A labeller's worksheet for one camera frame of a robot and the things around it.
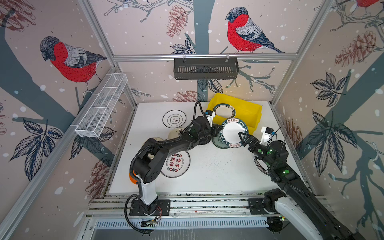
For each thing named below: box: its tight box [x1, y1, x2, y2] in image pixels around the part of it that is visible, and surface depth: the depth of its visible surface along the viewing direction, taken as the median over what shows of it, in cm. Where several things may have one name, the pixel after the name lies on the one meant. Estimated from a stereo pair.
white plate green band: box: [213, 103, 236, 119], surface depth 119 cm
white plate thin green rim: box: [162, 109, 187, 129], surface depth 113 cm
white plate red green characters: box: [160, 150, 191, 178], surface depth 90 cm
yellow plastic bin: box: [208, 93, 263, 135], surface depth 116 cm
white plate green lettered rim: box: [220, 118, 249, 148], surface depth 88 cm
